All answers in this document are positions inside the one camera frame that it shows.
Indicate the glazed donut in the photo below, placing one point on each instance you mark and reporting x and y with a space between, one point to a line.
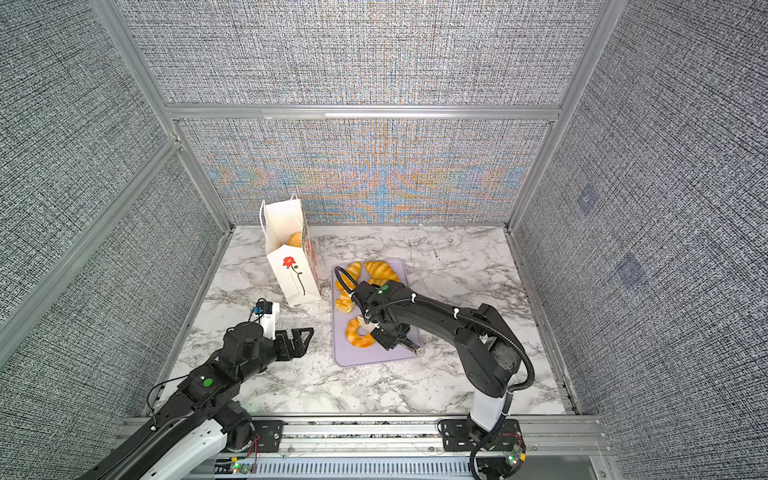
359 333

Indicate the lilac plastic tray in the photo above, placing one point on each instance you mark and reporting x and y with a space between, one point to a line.
346 354

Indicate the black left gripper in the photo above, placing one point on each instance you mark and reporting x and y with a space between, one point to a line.
300 346

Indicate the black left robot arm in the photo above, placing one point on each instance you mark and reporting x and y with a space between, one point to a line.
207 393

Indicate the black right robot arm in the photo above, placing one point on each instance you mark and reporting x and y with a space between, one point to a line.
492 357

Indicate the white paper bag with rose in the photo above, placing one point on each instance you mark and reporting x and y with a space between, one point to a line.
294 268

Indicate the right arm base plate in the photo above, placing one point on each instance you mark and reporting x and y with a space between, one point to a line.
463 435

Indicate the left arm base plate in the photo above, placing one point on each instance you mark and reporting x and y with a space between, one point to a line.
265 436

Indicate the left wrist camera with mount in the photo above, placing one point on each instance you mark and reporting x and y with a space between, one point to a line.
265 313

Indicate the croissant top right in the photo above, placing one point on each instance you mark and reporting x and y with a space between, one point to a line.
380 272

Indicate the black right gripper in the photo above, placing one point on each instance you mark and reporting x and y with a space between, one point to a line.
387 343

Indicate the braided bread roll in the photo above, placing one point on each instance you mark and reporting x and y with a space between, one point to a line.
344 303

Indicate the small croissant top left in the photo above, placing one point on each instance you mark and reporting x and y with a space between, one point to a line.
347 278

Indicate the red-brown triangular pastry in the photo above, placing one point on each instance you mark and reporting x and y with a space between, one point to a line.
296 240

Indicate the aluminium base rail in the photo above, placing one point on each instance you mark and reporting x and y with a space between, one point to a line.
389 446

